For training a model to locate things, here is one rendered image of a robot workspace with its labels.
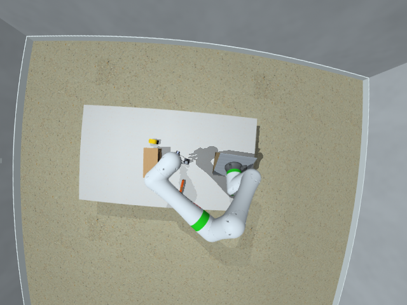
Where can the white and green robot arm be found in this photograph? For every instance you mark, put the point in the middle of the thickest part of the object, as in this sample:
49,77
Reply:
232,223

